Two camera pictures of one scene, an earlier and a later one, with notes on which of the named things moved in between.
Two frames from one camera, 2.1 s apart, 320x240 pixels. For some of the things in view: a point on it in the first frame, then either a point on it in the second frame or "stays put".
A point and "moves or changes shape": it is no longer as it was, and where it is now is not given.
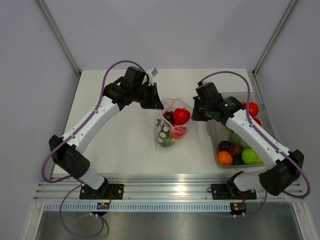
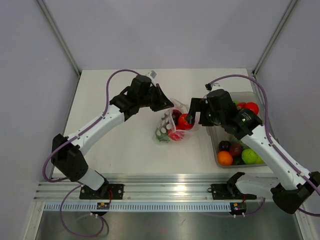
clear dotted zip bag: [173, 123] moves or changes shape
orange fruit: [224, 158] stays put
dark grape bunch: [169, 115] → [176, 114]
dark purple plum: [236, 149] stays put
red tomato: [181, 116] → [183, 124]
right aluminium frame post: [258, 66] stays put
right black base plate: [221, 192] stays put
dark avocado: [224, 145] stays put
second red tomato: [253, 109] stays put
